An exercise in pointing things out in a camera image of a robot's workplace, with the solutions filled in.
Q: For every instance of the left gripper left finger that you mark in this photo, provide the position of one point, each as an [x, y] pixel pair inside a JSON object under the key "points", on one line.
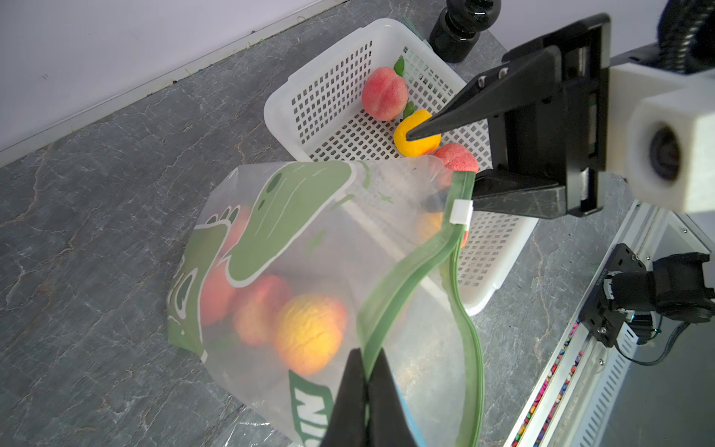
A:
{"points": [[347, 426]]}

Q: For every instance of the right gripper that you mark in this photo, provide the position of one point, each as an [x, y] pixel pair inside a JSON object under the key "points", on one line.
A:
{"points": [[548, 113]]}

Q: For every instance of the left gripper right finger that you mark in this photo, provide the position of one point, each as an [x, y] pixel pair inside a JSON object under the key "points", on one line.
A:
{"points": [[387, 423]]}

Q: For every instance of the orange-red peach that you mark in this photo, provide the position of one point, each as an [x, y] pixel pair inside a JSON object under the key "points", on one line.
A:
{"points": [[309, 332]]}

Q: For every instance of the pink peach with leaf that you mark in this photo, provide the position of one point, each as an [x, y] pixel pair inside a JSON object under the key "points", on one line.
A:
{"points": [[254, 316]]}

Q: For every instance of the green printed zip-top bag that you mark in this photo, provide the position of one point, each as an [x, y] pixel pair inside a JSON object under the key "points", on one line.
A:
{"points": [[343, 229]]}

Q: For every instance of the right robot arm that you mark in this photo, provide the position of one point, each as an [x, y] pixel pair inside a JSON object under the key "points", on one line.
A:
{"points": [[685, 45]]}

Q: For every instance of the red peach front right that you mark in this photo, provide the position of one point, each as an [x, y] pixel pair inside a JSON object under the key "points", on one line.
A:
{"points": [[457, 158]]}

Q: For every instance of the red peach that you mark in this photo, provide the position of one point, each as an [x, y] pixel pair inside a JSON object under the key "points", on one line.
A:
{"points": [[457, 158], [385, 94]]}

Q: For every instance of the yellow-red peach front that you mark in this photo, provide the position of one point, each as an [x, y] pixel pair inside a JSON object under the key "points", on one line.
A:
{"points": [[427, 225]]}

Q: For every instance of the red peach back right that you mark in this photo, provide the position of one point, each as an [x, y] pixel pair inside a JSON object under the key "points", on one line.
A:
{"points": [[385, 94]]}

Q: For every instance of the potted green plant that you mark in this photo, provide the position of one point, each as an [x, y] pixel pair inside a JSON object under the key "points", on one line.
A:
{"points": [[458, 28]]}

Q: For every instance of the white plastic basket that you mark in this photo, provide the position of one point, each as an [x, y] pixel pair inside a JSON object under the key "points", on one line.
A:
{"points": [[317, 115]]}

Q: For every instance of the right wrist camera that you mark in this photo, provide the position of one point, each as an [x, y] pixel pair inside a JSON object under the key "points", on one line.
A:
{"points": [[660, 136]]}

